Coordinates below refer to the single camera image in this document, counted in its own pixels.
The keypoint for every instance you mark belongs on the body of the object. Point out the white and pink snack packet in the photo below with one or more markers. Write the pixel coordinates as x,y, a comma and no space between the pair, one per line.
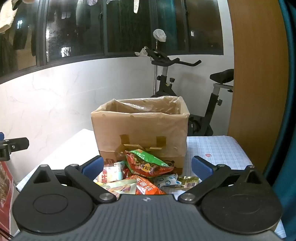
109,173

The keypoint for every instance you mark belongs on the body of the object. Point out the checked tablecloth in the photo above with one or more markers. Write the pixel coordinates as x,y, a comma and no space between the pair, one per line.
219,148

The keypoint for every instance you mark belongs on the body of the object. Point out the orange red snack bag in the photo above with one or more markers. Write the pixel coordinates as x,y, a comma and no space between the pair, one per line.
145,185

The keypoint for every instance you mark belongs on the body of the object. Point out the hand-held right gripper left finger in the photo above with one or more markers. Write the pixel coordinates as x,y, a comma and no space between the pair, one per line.
93,165

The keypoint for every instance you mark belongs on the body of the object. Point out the brown cardboard box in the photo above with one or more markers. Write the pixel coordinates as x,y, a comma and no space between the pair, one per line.
143,129

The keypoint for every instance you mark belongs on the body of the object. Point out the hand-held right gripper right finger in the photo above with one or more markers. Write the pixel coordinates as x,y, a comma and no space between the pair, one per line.
201,168

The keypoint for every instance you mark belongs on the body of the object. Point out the red and green snack bag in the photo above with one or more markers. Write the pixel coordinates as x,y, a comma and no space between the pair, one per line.
148,165

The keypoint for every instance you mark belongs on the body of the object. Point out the red printed plastic bag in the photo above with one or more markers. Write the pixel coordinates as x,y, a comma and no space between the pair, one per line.
5,190

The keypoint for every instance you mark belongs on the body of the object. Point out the dark framed window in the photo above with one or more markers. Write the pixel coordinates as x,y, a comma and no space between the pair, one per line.
129,27

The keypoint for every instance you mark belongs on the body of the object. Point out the black exercise bike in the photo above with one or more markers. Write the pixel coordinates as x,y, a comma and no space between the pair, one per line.
208,120

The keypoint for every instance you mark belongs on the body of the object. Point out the pale yellow snack packet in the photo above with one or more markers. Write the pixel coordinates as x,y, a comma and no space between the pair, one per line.
120,186

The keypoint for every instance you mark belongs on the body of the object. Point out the crumpled white tissue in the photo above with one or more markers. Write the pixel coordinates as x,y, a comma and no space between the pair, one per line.
142,52

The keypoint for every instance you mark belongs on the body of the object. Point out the hanging beige cloth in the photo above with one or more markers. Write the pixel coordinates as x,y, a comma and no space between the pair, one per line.
7,14

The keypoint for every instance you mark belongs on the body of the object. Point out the light blue white snack packet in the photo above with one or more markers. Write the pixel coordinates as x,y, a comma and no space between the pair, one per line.
166,180

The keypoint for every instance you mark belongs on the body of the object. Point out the white plastic bag on pole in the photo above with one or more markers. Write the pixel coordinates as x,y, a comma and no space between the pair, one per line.
159,34

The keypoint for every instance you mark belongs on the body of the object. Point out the gold snack packet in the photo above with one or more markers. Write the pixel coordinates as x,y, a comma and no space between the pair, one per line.
189,182

